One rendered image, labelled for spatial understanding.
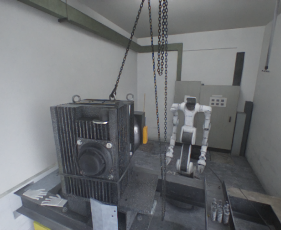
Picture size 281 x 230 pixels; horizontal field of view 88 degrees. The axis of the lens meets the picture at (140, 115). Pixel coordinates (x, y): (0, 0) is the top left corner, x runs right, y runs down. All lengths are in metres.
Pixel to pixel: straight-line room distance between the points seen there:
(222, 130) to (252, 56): 1.75
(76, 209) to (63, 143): 0.62
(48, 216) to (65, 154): 0.91
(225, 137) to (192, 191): 2.37
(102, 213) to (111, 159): 0.32
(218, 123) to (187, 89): 1.11
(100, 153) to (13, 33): 1.47
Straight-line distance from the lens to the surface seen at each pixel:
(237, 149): 4.27
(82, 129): 1.12
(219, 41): 4.17
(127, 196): 1.33
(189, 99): 2.20
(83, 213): 1.57
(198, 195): 2.02
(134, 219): 1.49
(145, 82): 4.32
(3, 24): 1.99
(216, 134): 4.08
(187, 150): 2.29
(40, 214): 2.13
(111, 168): 1.10
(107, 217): 1.12
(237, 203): 2.07
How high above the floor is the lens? 1.79
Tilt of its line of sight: 13 degrees down
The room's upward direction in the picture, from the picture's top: straight up
